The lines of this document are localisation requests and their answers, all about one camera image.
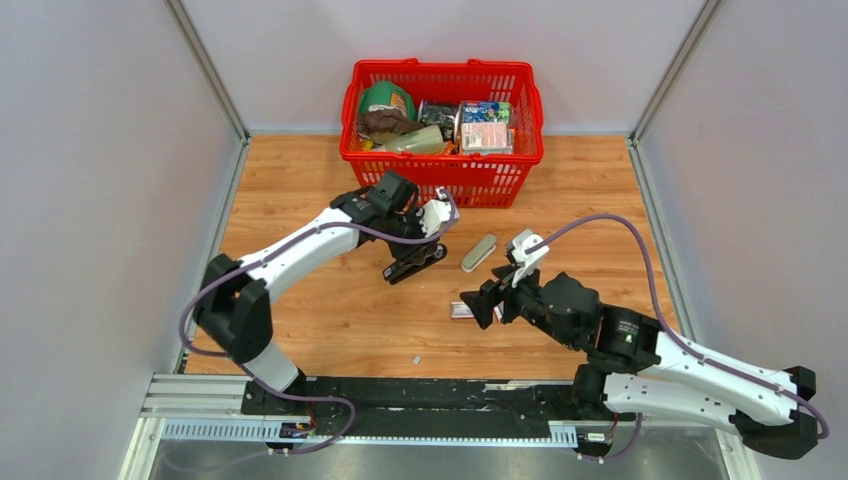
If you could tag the pale green bottle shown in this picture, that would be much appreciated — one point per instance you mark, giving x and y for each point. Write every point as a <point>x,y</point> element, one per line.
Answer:
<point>425,141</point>

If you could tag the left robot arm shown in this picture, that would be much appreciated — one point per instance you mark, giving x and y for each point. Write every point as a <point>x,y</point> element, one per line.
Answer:
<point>234,304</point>

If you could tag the red white staple box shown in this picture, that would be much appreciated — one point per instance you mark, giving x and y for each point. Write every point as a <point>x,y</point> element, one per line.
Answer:
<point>459,311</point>

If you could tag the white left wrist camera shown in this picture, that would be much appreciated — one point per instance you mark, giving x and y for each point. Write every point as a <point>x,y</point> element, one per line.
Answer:
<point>439,214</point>

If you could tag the grey-green white stapler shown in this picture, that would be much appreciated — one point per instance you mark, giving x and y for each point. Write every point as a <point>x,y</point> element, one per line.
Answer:
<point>478,253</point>

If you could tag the brown crumpled bag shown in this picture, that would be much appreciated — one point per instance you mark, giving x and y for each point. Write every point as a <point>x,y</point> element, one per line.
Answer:
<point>385,121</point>

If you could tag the black stapler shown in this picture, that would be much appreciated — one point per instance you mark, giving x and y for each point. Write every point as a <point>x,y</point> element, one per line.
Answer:
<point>411,259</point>

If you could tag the dark patterned packet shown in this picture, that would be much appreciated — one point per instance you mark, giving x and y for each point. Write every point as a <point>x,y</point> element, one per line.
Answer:
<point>441,114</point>

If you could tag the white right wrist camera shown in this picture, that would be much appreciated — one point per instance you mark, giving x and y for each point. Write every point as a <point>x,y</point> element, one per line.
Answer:
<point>526,252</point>

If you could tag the green snack bag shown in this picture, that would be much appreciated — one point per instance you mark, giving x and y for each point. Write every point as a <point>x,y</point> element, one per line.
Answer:
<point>387,95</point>

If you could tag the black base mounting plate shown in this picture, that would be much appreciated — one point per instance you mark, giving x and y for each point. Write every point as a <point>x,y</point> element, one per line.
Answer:
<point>440,409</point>

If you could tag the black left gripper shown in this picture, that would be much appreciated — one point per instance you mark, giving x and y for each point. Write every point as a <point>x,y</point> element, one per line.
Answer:
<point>414,252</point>

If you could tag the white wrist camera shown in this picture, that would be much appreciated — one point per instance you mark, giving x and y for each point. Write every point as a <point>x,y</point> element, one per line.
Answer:
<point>526,252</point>
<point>439,214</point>

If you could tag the aluminium frame rail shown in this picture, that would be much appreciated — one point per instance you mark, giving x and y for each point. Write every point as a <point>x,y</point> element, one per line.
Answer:
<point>207,407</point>

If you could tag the red plastic shopping basket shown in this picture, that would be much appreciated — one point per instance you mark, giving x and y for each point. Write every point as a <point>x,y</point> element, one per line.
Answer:
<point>474,127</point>

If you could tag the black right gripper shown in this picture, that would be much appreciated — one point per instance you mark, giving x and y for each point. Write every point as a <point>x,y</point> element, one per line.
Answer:
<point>482,303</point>

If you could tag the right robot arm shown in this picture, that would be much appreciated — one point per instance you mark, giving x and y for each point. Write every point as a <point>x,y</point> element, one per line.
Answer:
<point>635,366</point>

